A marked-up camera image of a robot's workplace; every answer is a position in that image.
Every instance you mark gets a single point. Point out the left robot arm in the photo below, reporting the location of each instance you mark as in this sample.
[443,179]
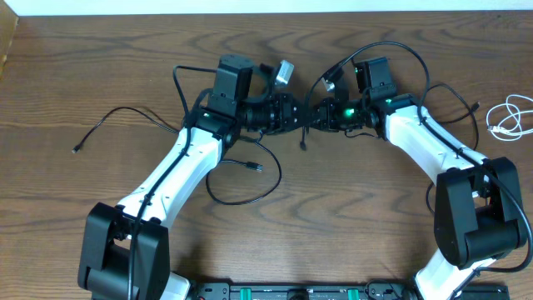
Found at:
[125,248]

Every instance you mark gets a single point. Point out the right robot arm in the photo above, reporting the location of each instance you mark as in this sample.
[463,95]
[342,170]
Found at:
[478,213]

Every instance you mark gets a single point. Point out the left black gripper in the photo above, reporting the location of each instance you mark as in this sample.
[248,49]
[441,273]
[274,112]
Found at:
[282,106]

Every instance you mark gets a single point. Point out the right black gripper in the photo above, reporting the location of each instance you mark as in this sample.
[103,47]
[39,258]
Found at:
[326,107]

